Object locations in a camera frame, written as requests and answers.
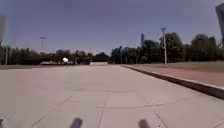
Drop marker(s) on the pale concrete slab pavement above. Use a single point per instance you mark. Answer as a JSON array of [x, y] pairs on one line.
[[100, 86]]

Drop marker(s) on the distant tower building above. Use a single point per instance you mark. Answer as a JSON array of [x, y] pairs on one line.
[[142, 39]]

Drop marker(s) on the white dome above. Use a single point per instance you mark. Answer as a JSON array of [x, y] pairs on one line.
[[65, 60]]

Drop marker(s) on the tall floodlight pole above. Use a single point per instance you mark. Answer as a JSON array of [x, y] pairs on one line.
[[165, 46]]

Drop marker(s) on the low building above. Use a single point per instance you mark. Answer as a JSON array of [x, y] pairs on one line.
[[50, 62]]

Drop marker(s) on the robot's own part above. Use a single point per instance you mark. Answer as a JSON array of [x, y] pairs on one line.
[[143, 123], [76, 123]]

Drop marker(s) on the row of trees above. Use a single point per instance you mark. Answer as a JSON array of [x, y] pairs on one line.
[[180, 50]]

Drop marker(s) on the grey stone kerb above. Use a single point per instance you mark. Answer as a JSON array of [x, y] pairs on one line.
[[186, 83]]

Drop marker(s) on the reddish gravel strip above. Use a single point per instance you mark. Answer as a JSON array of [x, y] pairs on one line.
[[196, 74]]

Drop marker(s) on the tall building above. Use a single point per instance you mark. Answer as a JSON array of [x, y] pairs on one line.
[[221, 16]]

